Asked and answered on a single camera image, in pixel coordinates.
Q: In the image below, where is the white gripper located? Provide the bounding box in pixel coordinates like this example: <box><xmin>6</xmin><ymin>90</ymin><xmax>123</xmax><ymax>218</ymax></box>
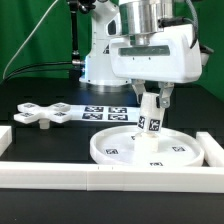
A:
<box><xmin>109</xmin><ymin>24</ymin><xmax>202</xmax><ymax>108</ymax></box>

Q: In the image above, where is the white round table top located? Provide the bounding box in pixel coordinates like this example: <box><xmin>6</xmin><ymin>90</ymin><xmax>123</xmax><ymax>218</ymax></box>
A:
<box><xmin>90</xmin><ymin>125</ymin><xmax>204</xmax><ymax>167</ymax></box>

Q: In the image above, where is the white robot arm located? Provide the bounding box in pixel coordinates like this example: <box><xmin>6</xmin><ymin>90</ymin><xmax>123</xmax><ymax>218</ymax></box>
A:
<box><xmin>80</xmin><ymin>0</ymin><xmax>213</xmax><ymax>108</ymax></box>

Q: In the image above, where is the white marker sheet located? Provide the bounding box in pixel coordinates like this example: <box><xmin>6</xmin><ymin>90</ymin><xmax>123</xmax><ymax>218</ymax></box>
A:
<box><xmin>68</xmin><ymin>105</ymin><xmax>140</xmax><ymax>123</ymax></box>

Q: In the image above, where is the white cross-shaped table base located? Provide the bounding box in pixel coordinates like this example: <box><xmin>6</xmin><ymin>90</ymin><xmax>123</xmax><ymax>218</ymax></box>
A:
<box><xmin>14</xmin><ymin>102</ymin><xmax>72</xmax><ymax>130</ymax></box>

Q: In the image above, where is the black camera stand pole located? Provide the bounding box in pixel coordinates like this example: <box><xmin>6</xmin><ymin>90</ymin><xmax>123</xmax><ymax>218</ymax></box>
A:
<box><xmin>66</xmin><ymin>0</ymin><xmax>96</xmax><ymax>80</ymax></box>

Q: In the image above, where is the white right fence rail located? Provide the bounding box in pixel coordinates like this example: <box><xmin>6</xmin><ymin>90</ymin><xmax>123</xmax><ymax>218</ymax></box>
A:
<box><xmin>196</xmin><ymin>132</ymin><xmax>224</xmax><ymax>167</ymax></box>

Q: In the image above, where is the white fence rail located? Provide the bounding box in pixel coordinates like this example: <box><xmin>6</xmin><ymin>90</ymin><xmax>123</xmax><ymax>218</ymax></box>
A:
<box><xmin>0</xmin><ymin>162</ymin><xmax>224</xmax><ymax>193</ymax></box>
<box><xmin>196</xmin><ymin>132</ymin><xmax>224</xmax><ymax>167</ymax></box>
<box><xmin>0</xmin><ymin>126</ymin><xmax>12</xmax><ymax>156</ymax></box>

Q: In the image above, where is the grey cable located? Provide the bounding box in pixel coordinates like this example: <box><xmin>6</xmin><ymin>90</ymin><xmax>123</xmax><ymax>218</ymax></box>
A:
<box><xmin>2</xmin><ymin>0</ymin><xmax>59</xmax><ymax>80</ymax></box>

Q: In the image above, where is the black cable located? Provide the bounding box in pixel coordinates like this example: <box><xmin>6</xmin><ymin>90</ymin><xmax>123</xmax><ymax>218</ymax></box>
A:
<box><xmin>0</xmin><ymin>61</ymin><xmax>74</xmax><ymax>85</ymax></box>

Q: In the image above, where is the white left fence rail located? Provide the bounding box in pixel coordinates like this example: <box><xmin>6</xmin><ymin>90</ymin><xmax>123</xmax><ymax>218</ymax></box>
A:
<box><xmin>0</xmin><ymin>126</ymin><xmax>12</xmax><ymax>156</ymax></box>

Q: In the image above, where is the white front fence rail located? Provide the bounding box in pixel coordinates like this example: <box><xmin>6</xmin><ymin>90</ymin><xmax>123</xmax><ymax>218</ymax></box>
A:
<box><xmin>0</xmin><ymin>162</ymin><xmax>224</xmax><ymax>193</ymax></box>

